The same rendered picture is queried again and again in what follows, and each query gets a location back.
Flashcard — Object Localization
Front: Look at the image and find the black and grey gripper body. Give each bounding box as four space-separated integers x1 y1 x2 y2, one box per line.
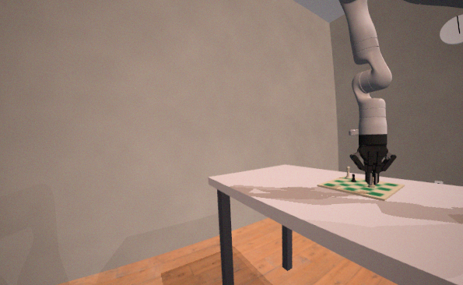
357 134 388 162

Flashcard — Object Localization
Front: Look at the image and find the green and cream chessboard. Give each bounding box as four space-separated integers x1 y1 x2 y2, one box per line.
317 176 405 201

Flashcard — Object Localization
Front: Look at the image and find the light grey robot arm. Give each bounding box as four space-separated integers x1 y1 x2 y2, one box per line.
339 0 463 135

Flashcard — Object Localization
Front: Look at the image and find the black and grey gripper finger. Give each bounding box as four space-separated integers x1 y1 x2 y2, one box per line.
372 151 396 185
350 151 374 185

